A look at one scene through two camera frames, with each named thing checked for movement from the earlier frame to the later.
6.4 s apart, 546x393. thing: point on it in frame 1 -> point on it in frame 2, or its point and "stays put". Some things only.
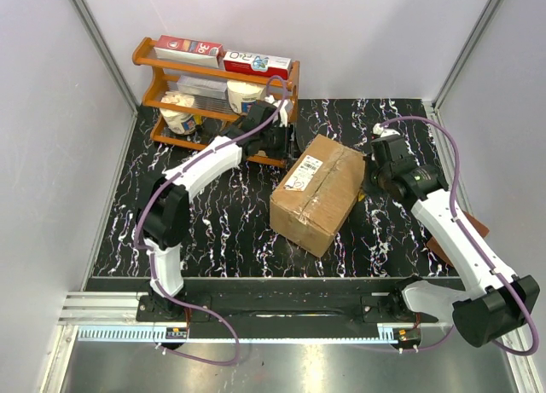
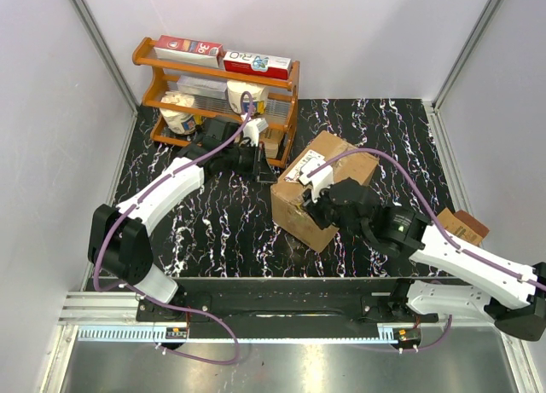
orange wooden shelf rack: [192, 104] stays put
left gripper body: [284, 141] -> [257, 159]
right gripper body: [372, 177] -> [323, 210]
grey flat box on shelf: [204, 87] stays put
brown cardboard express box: [311, 203] stays put
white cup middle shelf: [242, 95] stays put
